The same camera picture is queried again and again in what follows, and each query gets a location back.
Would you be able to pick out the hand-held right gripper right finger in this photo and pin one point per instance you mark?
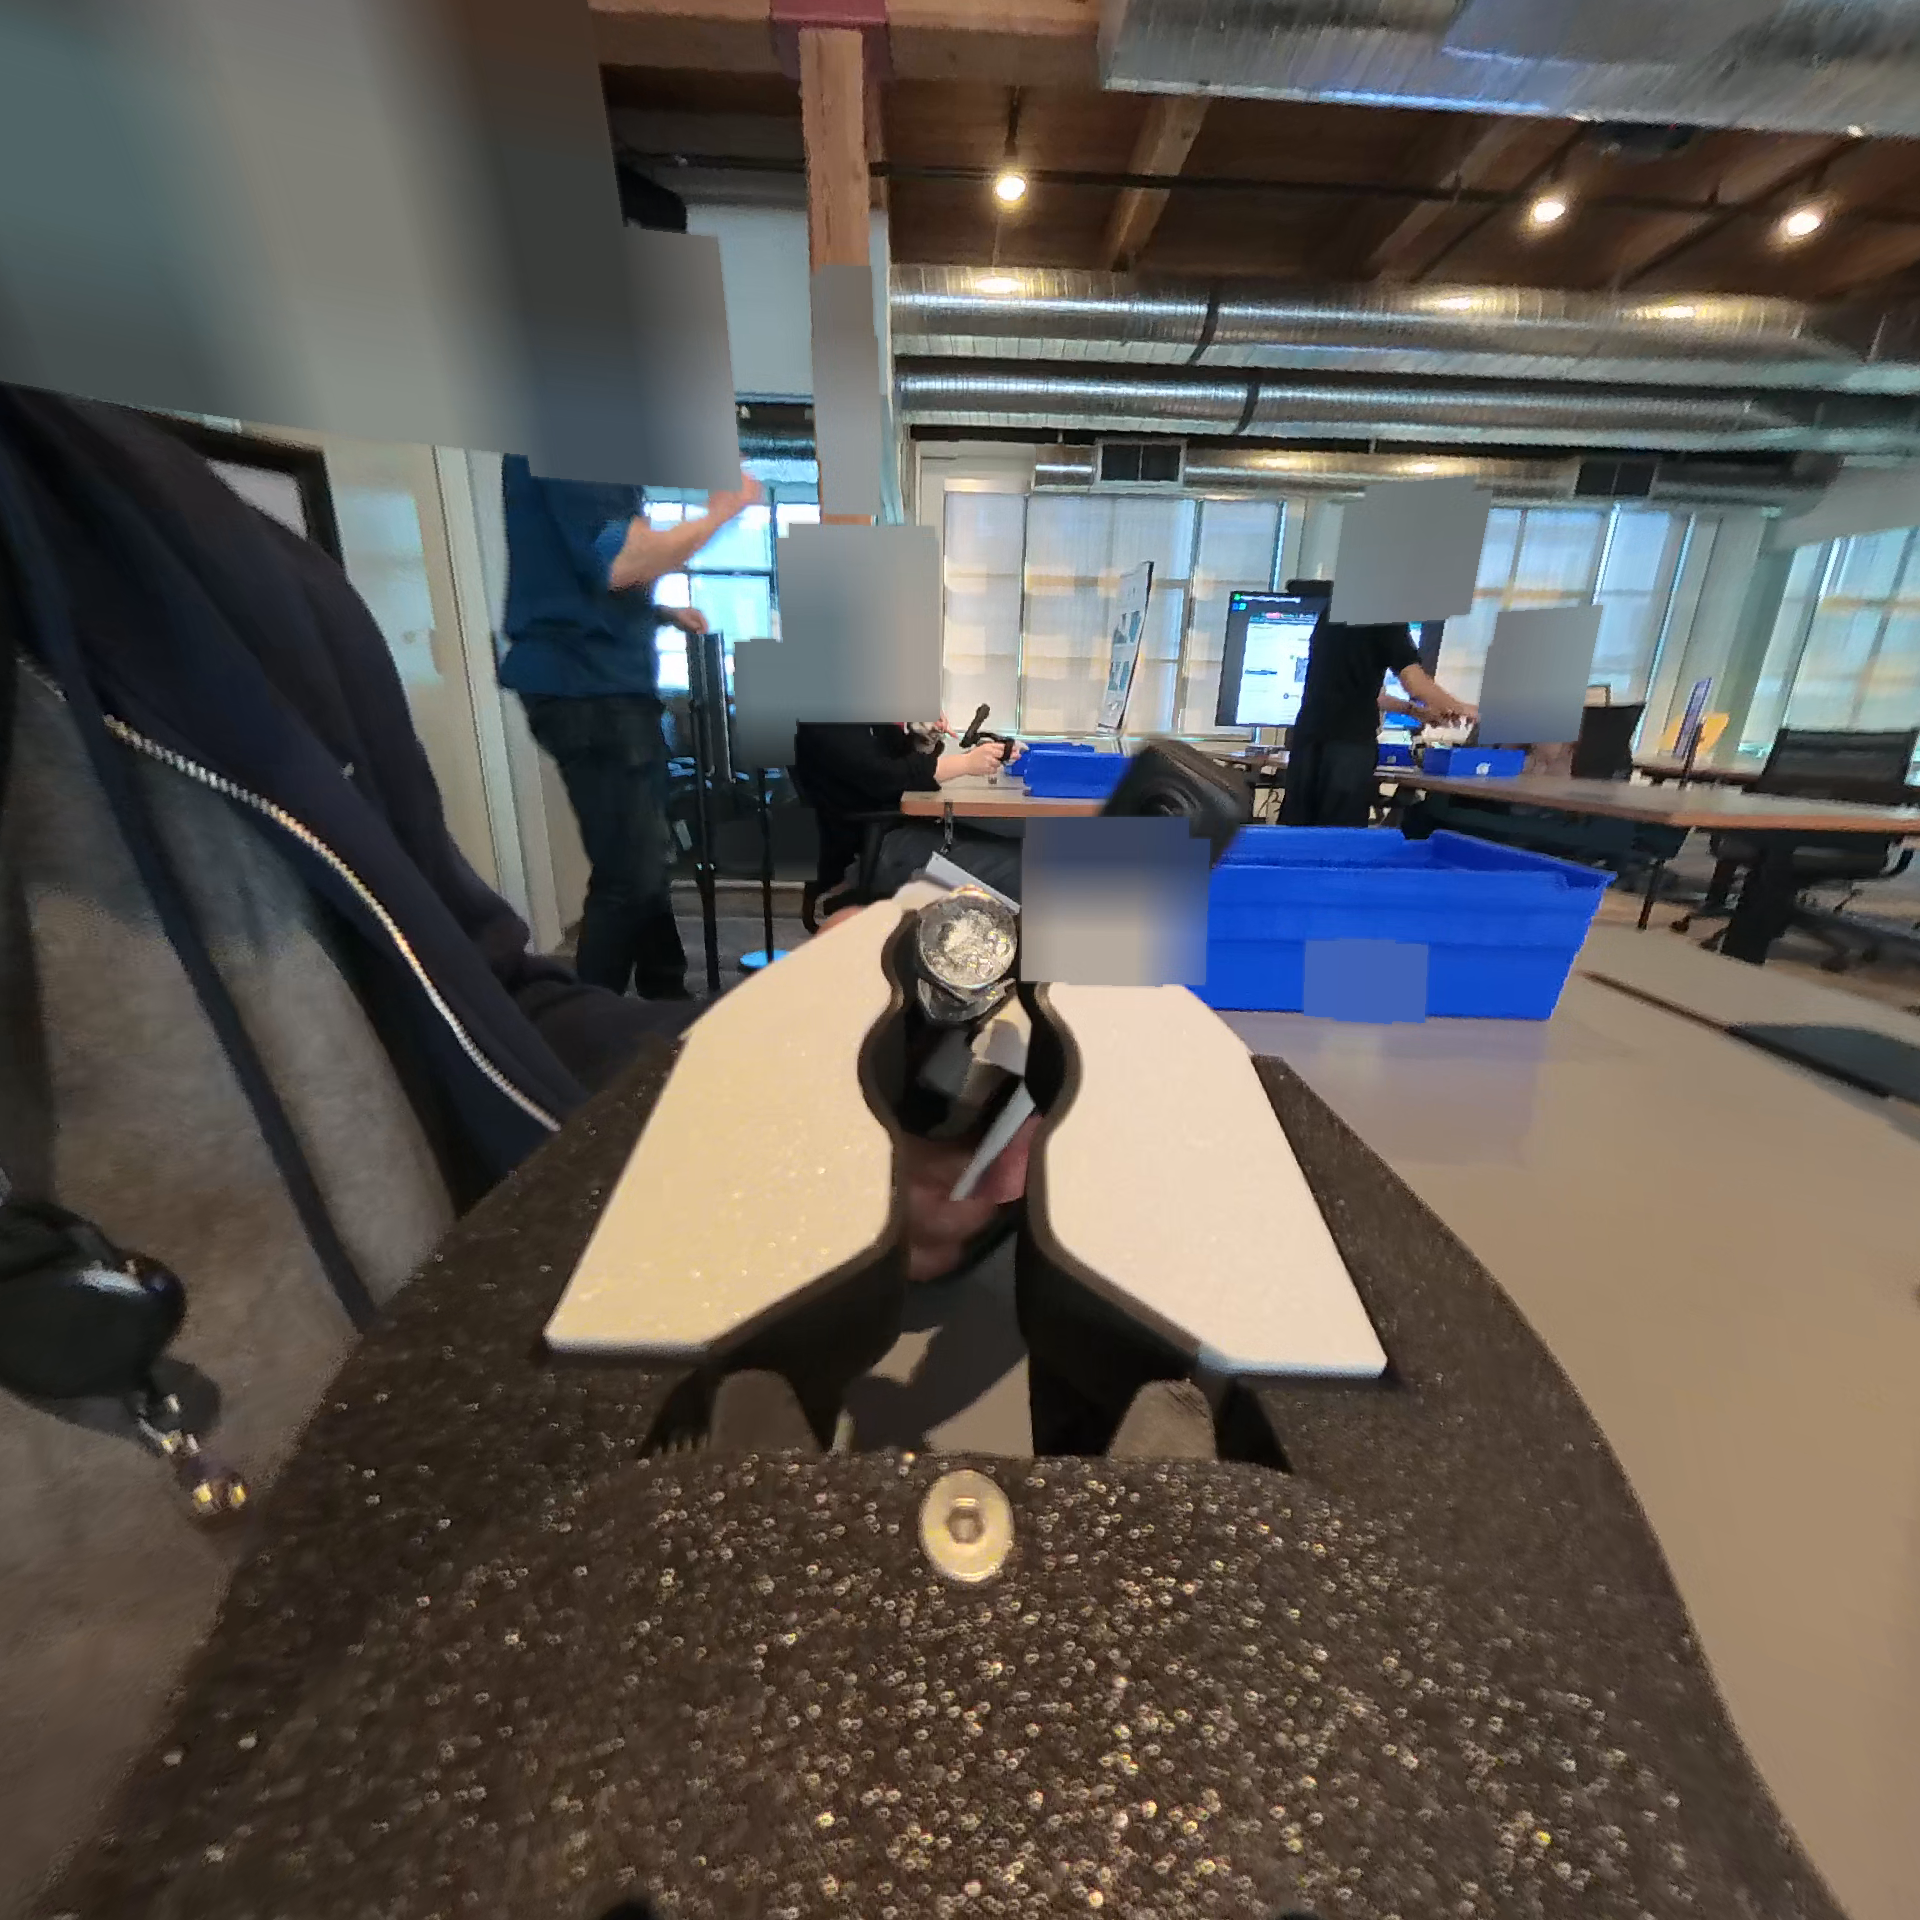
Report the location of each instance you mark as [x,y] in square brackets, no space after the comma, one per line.
[1188,1169]

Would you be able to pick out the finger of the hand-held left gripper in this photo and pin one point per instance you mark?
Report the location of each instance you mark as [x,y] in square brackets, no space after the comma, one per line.
[940,871]
[991,1142]

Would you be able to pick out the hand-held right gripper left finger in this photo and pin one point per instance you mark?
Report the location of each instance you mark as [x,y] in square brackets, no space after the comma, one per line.
[721,1169]

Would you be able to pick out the silver hex bolt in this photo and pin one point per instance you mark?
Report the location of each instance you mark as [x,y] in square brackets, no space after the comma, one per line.
[968,944]

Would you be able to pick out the person's left hand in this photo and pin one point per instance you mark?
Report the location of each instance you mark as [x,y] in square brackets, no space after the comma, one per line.
[952,1223]

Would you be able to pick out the wooden office desk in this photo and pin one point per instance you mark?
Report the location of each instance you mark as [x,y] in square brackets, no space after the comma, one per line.
[974,806]
[1727,804]

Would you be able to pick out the blue plastic bin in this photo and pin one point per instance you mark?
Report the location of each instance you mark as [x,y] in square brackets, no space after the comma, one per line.
[1070,774]
[1424,902]
[1478,763]

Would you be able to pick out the printed banner stand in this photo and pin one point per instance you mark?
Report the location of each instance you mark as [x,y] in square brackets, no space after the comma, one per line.
[1133,648]

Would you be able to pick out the large computer monitor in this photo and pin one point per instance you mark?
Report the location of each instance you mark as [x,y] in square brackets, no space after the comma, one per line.
[1261,661]

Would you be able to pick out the black tripod stand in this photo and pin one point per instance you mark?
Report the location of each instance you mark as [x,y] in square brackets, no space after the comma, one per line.
[705,809]

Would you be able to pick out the yellow chair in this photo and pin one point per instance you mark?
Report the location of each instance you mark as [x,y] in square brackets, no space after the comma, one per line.
[1700,733]

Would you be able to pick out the black office chair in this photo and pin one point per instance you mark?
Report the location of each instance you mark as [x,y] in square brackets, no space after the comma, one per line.
[1830,794]

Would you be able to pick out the person's navy zip jacket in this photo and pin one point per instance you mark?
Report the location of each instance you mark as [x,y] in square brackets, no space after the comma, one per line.
[228,675]

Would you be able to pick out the black wall vent grille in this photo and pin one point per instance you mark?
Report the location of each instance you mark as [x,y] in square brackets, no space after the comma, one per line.
[1140,462]

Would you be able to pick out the light wooden post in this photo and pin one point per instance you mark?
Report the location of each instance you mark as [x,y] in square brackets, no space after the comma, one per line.
[839,147]

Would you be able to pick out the large silver air duct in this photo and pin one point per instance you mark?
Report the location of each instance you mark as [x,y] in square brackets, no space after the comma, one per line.
[1500,60]

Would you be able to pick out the red metal bracket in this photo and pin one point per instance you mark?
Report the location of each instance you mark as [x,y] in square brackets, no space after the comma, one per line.
[825,13]

